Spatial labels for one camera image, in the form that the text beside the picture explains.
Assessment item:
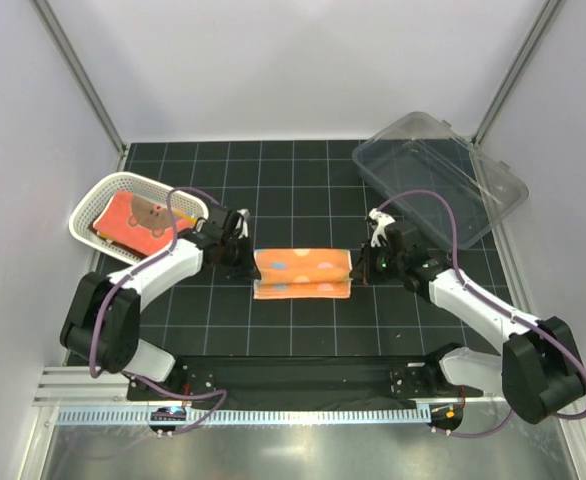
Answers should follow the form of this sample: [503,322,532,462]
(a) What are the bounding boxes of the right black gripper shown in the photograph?
[350,239,405,285]

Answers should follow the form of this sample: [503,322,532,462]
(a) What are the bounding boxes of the orange polka dot towel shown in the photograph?
[253,248,352,300]

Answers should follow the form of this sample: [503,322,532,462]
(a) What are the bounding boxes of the yellow blue patterned towel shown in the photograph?
[90,212,173,256]

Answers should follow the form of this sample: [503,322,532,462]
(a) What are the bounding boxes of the pink brown towel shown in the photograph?
[91,190,173,259]

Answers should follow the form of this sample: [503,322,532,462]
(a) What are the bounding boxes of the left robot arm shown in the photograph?
[60,205,261,400]

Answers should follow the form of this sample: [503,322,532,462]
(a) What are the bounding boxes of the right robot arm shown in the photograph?
[351,209,586,424]

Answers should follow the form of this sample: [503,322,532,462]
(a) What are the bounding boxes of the clear plastic storage bin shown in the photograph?
[352,112,529,250]

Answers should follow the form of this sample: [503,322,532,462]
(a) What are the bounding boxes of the white perforated plastic basket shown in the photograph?
[69,172,209,264]

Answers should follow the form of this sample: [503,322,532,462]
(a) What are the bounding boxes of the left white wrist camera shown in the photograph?
[233,209,251,238]

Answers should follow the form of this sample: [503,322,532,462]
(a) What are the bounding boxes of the white slotted cable duct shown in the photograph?
[56,404,431,427]

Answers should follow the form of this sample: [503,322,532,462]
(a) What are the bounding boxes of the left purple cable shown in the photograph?
[88,187,229,436]

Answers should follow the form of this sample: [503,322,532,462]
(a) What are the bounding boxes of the purple cable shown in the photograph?
[377,189,586,439]
[88,187,229,436]

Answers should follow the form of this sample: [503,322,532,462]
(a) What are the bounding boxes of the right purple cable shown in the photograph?
[377,189,586,439]

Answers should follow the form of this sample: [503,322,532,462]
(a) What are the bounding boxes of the right aluminium frame post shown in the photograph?
[472,0,565,147]

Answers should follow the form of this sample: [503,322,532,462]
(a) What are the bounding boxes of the aluminium frame post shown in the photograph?
[29,0,127,156]
[472,0,565,147]

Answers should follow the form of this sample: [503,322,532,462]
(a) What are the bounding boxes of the left aluminium frame post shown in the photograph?
[29,0,127,156]

